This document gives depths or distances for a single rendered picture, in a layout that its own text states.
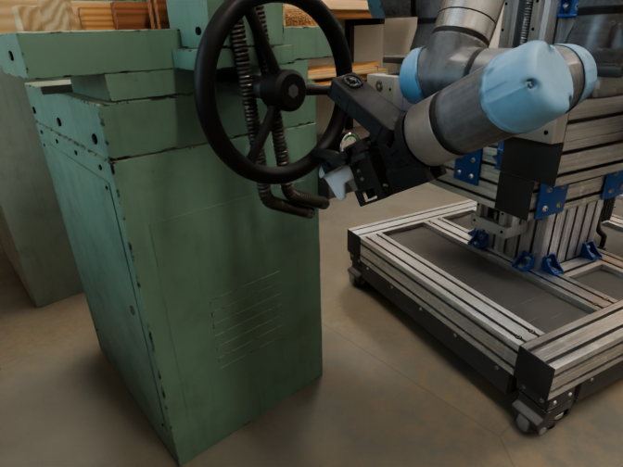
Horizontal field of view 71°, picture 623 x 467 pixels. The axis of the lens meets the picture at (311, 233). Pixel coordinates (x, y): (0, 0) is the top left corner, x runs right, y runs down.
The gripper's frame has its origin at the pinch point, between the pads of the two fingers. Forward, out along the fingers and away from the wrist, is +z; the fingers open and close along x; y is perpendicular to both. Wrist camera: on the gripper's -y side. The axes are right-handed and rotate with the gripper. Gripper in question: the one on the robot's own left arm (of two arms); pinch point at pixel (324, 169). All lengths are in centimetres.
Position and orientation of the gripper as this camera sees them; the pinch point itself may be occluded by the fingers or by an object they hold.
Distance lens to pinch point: 68.4
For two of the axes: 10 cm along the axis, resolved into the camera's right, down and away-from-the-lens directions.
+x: 7.6, -3.6, 5.4
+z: -5.2, 1.6, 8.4
